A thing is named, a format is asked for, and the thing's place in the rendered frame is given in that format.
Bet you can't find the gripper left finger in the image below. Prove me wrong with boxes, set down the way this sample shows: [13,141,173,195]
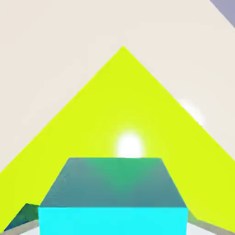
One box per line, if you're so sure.
[0,203,41,235]

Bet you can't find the small cyan cube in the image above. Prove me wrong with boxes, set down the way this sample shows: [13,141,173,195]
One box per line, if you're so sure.
[38,157,188,235]

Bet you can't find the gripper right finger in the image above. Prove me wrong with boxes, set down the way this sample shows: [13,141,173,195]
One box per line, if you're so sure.
[187,210,235,235]

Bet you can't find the large yellow box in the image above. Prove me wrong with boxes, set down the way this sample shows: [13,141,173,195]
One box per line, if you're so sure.
[0,45,235,233]

